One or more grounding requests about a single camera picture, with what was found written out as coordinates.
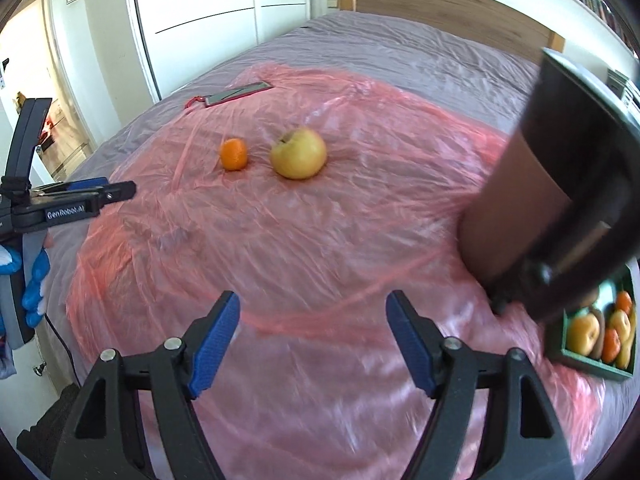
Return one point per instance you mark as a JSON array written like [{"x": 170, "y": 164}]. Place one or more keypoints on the white wardrobe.
[{"x": 200, "y": 5}]

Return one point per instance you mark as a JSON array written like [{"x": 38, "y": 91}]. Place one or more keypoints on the green tray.
[{"x": 575, "y": 360}]

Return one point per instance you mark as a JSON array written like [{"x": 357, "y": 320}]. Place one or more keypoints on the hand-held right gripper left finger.
[{"x": 215, "y": 345}]

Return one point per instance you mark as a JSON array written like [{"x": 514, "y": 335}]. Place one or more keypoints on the phone in red case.
[{"x": 240, "y": 91}]

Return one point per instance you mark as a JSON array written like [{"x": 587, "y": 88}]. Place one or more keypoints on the grey bed cover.
[{"x": 400, "y": 45}]

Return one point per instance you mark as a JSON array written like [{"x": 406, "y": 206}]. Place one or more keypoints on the brown and black cylinder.
[{"x": 520, "y": 190}]

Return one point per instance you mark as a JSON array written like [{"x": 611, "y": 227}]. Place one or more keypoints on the yellow-green apple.
[{"x": 298, "y": 153}]

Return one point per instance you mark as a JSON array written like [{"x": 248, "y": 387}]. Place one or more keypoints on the pink plastic sheet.
[{"x": 325, "y": 260}]

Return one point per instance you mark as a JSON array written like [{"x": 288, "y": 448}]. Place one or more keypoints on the person's left hand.
[{"x": 36, "y": 285}]

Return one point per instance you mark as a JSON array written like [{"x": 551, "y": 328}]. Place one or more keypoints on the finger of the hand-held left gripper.
[
  {"x": 85, "y": 185},
  {"x": 117, "y": 192}
]

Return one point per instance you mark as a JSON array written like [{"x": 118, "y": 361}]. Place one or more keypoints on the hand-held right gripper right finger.
[{"x": 412, "y": 345}]

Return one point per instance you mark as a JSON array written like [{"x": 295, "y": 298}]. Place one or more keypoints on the small orange mandarin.
[{"x": 234, "y": 154}]

